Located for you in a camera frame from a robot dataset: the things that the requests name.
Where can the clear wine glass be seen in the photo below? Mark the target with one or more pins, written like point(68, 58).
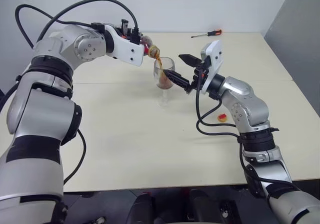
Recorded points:
point(162, 65)

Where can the black and orange screwdriver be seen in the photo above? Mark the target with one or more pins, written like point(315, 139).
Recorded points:
point(214, 32)

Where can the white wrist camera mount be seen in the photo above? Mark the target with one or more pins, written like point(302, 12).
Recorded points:
point(215, 56)
point(127, 51)

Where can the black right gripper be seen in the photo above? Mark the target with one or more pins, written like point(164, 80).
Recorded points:
point(198, 77)

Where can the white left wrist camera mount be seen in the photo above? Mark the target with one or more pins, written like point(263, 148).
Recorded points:
point(127, 51)

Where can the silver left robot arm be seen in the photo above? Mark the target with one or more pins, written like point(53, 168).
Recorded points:
point(82, 46)

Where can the red and yellow bottle cap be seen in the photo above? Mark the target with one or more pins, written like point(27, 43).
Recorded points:
point(222, 118)

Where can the plastic drink bottle red label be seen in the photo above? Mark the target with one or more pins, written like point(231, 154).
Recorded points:
point(153, 51)

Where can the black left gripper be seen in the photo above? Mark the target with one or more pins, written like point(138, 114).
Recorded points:
point(134, 36)

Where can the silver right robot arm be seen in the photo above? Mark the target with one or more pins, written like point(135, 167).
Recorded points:
point(246, 101)

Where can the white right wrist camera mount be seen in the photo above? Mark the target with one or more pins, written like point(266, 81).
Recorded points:
point(215, 56)

